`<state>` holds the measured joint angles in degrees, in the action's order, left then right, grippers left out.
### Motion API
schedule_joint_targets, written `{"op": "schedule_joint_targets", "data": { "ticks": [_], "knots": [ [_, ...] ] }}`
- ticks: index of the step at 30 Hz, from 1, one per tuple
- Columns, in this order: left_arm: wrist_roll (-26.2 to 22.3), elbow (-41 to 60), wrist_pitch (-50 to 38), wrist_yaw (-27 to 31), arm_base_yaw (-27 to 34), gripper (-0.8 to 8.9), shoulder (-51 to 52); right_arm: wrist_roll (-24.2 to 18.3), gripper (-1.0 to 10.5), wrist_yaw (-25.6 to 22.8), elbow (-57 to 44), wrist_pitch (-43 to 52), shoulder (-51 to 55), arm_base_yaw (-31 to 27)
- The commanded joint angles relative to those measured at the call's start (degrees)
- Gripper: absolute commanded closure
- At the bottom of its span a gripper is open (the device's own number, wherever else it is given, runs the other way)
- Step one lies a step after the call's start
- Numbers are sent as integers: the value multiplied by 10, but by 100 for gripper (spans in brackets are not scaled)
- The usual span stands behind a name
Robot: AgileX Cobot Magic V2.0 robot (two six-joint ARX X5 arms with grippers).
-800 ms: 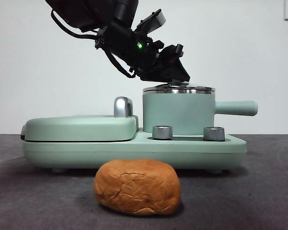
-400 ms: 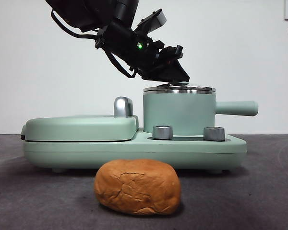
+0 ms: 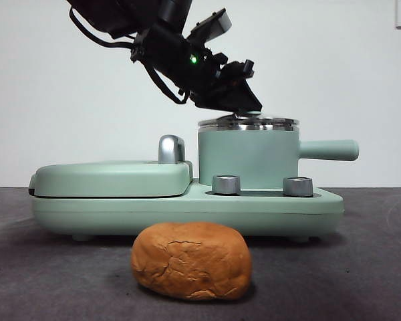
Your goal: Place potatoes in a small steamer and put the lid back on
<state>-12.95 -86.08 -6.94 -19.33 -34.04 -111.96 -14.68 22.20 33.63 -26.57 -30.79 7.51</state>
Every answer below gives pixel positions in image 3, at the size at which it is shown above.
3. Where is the glass lid with mint knob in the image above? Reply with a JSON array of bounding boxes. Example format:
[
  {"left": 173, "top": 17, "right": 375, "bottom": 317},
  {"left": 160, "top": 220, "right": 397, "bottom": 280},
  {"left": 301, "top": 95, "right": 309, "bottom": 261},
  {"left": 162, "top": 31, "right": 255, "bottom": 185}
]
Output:
[{"left": 197, "top": 111, "right": 301, "bottom": 133}]

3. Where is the brown potato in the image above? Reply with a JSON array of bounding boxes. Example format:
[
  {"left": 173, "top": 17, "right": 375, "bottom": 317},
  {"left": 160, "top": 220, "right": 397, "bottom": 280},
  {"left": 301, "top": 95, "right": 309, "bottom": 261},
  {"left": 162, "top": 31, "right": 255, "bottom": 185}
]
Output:
[{"left": 130, "top": 221, "right": 252, "bottom": 300}]

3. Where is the mint green steamer pot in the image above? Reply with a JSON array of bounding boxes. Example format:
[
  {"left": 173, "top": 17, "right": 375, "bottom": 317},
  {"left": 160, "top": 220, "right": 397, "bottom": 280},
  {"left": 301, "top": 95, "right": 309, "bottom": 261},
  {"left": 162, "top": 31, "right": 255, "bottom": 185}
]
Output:
[{"left": 198, "top": 128, "right": 360, "bottom": 188}]

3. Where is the silver control knob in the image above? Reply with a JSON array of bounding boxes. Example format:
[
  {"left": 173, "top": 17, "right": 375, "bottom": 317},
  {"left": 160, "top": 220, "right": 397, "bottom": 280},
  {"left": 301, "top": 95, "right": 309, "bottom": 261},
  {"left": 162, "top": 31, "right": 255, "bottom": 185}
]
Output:
[
  {"left": 282, "top": 176, "right": 313, "bottom": 197},
  {"left": 212, "top": 174, "right": 242, "bottom": 195}
]

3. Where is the mint green breakfast machine base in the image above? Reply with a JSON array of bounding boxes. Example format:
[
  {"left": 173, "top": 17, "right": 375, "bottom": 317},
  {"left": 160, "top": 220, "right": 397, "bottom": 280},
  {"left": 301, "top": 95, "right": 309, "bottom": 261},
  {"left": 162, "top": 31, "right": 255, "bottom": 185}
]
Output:
[{"left": 31, "top": 177, "right": 344, "bottom": 243}]

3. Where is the black cable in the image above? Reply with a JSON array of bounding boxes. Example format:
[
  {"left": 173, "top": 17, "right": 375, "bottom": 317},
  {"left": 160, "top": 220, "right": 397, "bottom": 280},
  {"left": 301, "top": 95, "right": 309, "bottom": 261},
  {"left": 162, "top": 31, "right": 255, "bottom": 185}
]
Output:
[
  {"left": 68, "top": 6, "right": 138, "bottom": 50},
  {"left": 146, "top": 64, "right": 190, "bottom": 105}
]

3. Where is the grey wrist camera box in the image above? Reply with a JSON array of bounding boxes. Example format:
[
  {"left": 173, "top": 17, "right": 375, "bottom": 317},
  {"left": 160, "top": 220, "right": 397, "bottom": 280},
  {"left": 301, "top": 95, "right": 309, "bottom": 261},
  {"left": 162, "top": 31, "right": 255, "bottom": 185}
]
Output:
[{"left": 186, "top": 9, "right": 233, "bottom": 44}]

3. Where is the chrome cover handle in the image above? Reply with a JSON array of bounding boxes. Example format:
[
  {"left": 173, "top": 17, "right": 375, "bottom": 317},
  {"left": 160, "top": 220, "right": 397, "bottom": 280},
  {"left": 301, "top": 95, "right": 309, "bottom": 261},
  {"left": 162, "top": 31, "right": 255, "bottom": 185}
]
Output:
[{"left": 158, "top": 134, "right": 187, "bottom": 166}]

